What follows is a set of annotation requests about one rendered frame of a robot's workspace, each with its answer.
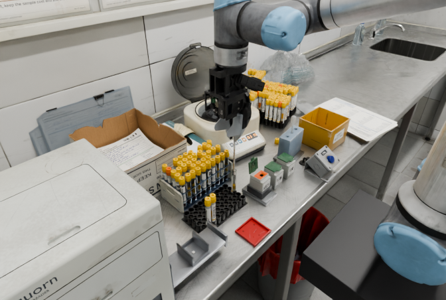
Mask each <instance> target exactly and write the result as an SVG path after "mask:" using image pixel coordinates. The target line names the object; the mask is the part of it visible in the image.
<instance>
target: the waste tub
mask: <svg viewBox="0 0 446 300"><path fill-rule="evenodd" d="M350 120H351V119H350V118H348V117H345V116H343V115H340V114H338V113H335V112H332V111H330V110H326V109H325V108H322V107H317V108H315V109H314V110H312V111H310V112H309V113H306V114H305V115H303V116H301V117H300V118H299V127H301V128H303V129H304V130H303V138H302V144H304V145H306V146H308V147H310V148H312V149H314V150H316V151H318V150H320V149H321V148H322V147H324V146H325V145H326V146H327V147H328V148H329V149H330V150H331V151H333V150H334V149H336V148H337V147H338V146H339V145H341V144H342V143H344V142H345V138H346V133H347V130H348V125H349V122H350Z"/></svg>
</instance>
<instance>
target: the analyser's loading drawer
mask: <svg viewBox="0 0 446 300"><path fill-rule="evenodd" d="M176 245H177V251H175V252H174V253H173V254H171V255H170V256H169V263H170V264H171V271H172V276H173V285H174V288H175V287H176V286H177V285H178V284H179V283H180V282H182V281H183V280H184V279H185V278H186V277H188V276H189V275H190V274H191V273H192V272H193V271H194V270H196V269H197V268H198V267H199V266H200V265H202V264H203V263H204V262H205V261H206V260H207V259H208V258H210V257H211V256H212V255H213V254H215V253H216V252H217V251H218V250H219V249H220V248H221V247H222V246H225V247H227V246H228V235H227V234H226V233H224V232H223V231H221V229H219V228H218V227H217V226H215V225H214V224H213V223H211V222H210V221H209V220H208V221H207V228H205V229H204V230H203V231H201V232H200V233H199V234H197V233H196V232H194V231H192V238H191V239H189V240H188V241H187V242H185V243H184V244H183V245H180V244H178V243H176ZM192 251H195V253H194V254H193V253H192Z"/></svg>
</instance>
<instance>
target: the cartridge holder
mask: <svg viewBox="0 0 446 300"><path fill-rule="evenodd" d="M271 188H272V185H270V186H269V187H268V188H267V189H265V190H264V191H263V192H260V191H258V190H256V189H255V188H253V187H251V186H250V184H249V183H248V184H247V185H246V186H245V187H244V188H243V189H242V192H243V193H245V194H247V195H248V196H250V197H252V198H253V199H255V200H257V201H258V202H260V203H262V204H264V205H265V206H267V205H268V204H269V203H270V202H271V201H272V200H273V199H274V198H275V197H276V196H277V193H275V192H273V191H272V190H271Z"/></svg>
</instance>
